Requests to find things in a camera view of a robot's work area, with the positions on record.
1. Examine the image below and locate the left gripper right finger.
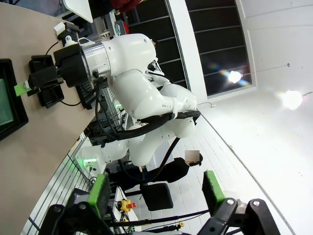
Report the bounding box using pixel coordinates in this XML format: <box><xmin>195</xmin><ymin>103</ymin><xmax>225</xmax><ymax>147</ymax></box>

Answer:
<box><xmin>199</xmin><ymin>170</ymin><xmax>282</xmax><ymax>235</ymax></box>

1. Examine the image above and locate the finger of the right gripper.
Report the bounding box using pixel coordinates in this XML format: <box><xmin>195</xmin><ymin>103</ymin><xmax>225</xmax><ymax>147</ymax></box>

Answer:
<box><xmin>28</xmin><ymin>65</ymin><xmax>59</xmax><ymax>85</ymax></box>
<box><xmin>14</xmin><ymin>78</ymin><xmax>65</xmax><ymax>96</ymax></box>

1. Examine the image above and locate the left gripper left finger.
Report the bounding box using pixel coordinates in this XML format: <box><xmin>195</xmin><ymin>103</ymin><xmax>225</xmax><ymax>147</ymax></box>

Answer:
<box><xmin>45</xmin><ymin>173</ymin><xmax>123</xmax><ymax>235</ymax></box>

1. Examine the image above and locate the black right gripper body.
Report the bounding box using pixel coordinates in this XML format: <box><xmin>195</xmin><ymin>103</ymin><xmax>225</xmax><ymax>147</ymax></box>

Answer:
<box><xmin>53</xmin><ymin>44</ymin><xmax>86</xmax><ymax>88</ymax></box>

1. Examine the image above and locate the green printed circuit board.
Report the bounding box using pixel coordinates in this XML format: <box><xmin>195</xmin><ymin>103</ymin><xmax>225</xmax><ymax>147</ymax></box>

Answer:
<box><xmin>0</xmin><ymin>78</ymin><xmax>14</xmax><ymax>127</ymax></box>

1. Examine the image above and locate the black plastic ESD tray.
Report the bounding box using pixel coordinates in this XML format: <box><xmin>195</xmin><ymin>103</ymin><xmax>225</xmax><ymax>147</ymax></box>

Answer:
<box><xmin>28</xmin><ymin>55</ymin><xmax>65</xmax><ymax>109</ymax></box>
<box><xmin>0</xmin><ymin>58</ymin><xmax>29</xmax><ymax>142</ymax></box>

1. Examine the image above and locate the yellow emergency stop button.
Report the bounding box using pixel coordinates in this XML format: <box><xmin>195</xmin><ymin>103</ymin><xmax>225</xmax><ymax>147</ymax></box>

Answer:
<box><xmin>118</xmin><ymin>199</ymin><xmax>137</xmax><ymax>213</ymax></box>

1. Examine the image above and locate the black slotted board rack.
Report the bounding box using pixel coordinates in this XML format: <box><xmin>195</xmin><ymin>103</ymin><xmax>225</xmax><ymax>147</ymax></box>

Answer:
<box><xmin>75</xmin><ymin>82</ymin><xmax>98</xmax><ymax>111</ymax></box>

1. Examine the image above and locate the person in black clothes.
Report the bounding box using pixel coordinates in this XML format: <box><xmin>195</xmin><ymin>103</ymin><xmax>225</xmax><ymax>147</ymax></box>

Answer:
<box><xmin>107</xmin><ymin>150</ymin><xmax>203</xmax><ymax>191</ymax></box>

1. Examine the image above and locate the large white work table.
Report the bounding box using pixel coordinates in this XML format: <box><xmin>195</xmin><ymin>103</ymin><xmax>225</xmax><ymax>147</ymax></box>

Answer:
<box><xmin>62</xmin><ymin>0</ymin><xmax>93</xmax><ymax>24</ymax></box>

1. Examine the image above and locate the black padded chair seat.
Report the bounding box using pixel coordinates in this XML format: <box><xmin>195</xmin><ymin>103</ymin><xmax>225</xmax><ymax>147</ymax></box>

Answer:
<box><xmin>140</xmin><ymin>182</ymin><xmax>174</xmax><ymax>212</ymax></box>

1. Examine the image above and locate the round ceiling lamp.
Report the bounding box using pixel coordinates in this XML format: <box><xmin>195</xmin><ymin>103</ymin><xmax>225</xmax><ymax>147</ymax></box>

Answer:
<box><xmin>227</xmin><ymin>70</ymin><xmax>242</xmax><ymax>83</ymax></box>
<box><xmin>280</xmin><ymin>89</ymin><xmax>304</xmax><ymax>111</ymax></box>

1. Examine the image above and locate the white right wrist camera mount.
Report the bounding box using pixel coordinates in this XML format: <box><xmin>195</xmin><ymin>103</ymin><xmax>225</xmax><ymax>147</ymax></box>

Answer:
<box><xmin>53</xmin><ymin>22</ymin><xmax>80</xmax><ymax>48</ymax></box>

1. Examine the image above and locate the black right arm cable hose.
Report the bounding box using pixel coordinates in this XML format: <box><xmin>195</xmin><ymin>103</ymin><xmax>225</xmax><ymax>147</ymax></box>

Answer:
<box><xmin>94</xmin><ymin>78</ymin><xmax>201</xmax><ymax>189</ymax></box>

